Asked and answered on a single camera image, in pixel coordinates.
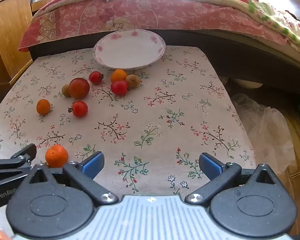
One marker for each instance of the clear plastic bag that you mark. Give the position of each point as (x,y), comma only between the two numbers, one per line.
(262,130)

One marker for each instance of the pink floral blanket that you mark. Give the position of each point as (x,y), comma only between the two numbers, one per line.
(140,12)

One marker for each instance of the large dark red tomato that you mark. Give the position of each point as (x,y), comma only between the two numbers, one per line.
(78,88)

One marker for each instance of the red cherry tomato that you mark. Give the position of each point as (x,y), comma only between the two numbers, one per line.
(80,109)
(95,77)
(119,88)

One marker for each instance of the small brown-green fruit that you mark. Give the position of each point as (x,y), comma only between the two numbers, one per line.
(65,90)
(133,80)

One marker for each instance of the wooden chair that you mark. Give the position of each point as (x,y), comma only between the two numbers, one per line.
(10,30)

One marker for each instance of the small orange kumquat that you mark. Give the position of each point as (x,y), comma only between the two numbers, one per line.
(43,107)
(118,75)

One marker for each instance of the floral tablecloth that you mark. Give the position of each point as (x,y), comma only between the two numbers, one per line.
(152,110)

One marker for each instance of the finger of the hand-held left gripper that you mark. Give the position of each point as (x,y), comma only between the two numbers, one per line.
(20,158)

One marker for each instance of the dark bed frame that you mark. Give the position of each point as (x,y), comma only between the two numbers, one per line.
(215,38)

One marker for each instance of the green floral quilt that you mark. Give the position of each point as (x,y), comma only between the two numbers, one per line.
(265,7)

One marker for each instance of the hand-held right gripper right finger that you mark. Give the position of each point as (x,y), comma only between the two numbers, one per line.
(210,166)

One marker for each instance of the white object under bed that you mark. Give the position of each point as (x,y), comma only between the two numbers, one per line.
(248,83)

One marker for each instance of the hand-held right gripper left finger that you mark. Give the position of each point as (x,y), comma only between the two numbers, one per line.
(93,166)

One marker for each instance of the white floral rimmed plate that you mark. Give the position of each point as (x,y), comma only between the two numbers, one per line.
(130,48)

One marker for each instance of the round orange mandarin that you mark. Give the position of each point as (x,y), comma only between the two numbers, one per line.
(56,156)

